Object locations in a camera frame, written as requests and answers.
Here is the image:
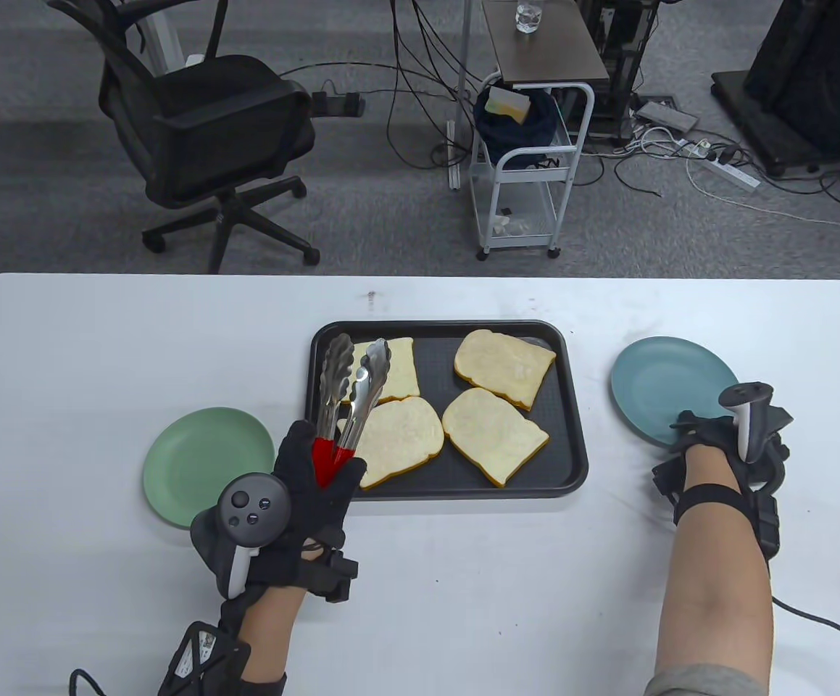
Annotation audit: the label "person's right hand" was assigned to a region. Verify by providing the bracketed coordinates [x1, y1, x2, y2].
[652, 406, 794, 501]

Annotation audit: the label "person's left hand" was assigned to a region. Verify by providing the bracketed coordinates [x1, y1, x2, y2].
[246, 419, 367, 602]

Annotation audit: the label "grey white controller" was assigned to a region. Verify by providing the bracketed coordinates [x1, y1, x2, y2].
[718, 382, 775, 463]
[190, 473, 291, 599]

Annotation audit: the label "blue round plate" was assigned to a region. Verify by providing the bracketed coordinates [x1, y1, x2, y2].
[610, 336, 743, 449]

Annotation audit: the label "white toast slice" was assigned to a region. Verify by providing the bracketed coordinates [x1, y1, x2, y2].
[441, 387, 551, 486]
[325, 337, 420, 405]
[454, 329, 557, 412]
[336, 396, 445, 490]

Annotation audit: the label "red-handled steel kitchen tongs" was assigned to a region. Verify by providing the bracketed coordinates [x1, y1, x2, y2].
[312, 333, 393, 490]

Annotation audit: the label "black plastic tray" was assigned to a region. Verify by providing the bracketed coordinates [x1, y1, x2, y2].
[300, 320, 589, 501]

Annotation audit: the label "person's right forearm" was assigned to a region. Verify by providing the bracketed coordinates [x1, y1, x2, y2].
[660, 446, 775, 696]

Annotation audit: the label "green round plate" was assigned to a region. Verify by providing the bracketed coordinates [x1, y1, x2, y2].
[142, 408, 276, 529]

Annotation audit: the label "grey shirt sleeve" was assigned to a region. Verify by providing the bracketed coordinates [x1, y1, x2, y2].
[643, 663, 772, 696]

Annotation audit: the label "white power strip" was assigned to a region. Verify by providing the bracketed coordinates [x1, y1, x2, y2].
[688, 141, 761, 191]

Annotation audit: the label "grey flat box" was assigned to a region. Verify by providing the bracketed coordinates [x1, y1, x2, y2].
[636, 100, 699, 133]

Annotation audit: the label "dark blue cloth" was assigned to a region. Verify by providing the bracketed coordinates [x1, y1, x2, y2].
[473, 87, 562, 164]

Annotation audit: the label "black metal rack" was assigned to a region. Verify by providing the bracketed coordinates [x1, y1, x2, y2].
[579, 0, 660, 146]

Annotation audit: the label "yellow sponge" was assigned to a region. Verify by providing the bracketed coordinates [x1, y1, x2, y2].
[485, 87, 531, 123]

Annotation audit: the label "white cart with brown top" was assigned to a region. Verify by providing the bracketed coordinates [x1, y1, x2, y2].
[468, 0, 611, 260]

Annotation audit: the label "black office chair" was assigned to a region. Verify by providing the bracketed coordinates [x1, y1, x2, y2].
[46, 0, 321, 275]

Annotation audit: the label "black power strip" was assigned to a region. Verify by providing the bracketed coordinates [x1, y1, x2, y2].
[309, 88, 366, 118]

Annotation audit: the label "white metal pole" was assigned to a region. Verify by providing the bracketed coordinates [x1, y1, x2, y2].
[449, 0, 475, 191]

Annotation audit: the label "white desk leg column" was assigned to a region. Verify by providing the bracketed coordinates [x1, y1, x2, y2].
[137, 0, 178, 73]

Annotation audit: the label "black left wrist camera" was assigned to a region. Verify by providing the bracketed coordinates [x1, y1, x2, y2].
[157, 620, 286, 696]

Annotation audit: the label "white floor cable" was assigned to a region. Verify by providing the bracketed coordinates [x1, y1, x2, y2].
[686, 156, 840, 225]

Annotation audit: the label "black hanging cable bundle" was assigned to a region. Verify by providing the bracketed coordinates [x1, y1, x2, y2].
[387, 0, 480, 171]

